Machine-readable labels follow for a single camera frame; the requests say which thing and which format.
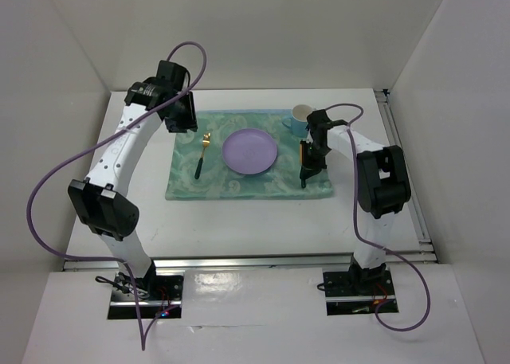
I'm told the front aluminium rail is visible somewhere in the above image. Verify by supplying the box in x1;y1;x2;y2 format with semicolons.
63;250;437;272

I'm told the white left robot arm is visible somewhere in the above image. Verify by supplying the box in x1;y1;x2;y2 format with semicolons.
68;61;198;299

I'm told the gold knife green handle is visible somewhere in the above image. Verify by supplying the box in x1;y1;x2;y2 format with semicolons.
299;140;308;189

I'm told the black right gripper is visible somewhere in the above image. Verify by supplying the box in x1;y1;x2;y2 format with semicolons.
300;139;331;178

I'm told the lilac round plastic plate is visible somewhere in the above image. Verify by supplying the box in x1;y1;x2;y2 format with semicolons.
222;128;278;175

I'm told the blue cup white inside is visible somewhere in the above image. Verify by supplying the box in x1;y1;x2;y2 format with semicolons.
281;104;314;139

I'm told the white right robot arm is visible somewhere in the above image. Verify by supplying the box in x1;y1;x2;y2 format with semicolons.
300;109;411;296

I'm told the aluminium rail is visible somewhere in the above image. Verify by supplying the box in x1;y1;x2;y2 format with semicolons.
63;250;437;272
374;89;438;264

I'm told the teal patterned satin cloth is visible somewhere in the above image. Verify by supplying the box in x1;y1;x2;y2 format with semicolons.
164;108;335;202

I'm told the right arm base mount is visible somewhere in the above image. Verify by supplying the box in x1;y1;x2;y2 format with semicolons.
316;270;398;316

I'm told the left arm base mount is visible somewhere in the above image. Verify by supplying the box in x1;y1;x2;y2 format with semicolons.
95;275;184;320

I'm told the gold fork green handle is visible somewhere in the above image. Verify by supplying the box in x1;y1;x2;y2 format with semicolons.
194;132;211;180

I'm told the right side aluminium rail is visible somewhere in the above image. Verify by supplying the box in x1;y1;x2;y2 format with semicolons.
374;89;438;264

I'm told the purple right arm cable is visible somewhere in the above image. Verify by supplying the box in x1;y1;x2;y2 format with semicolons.
324;103;433;332

